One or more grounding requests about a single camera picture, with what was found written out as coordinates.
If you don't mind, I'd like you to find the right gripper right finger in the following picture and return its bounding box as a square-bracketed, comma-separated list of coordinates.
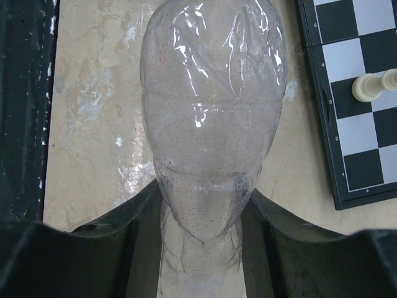
[241, 191, 396, 297]

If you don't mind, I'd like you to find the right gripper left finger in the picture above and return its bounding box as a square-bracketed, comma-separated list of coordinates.
[1, 181, 162, 297]

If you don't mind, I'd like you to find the yellow cap clear bottle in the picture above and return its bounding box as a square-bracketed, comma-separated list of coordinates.
[140, 1, 287, 297]

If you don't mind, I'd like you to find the white chess piece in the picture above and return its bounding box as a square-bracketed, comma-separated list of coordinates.
[351, 68, 396, 102]

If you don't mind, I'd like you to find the black white chessboard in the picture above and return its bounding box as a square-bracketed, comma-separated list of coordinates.
[298, 0, 396, 210]

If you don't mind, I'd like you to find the black base frame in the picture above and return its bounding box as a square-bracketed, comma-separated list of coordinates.
[1, 0, 60, 222]

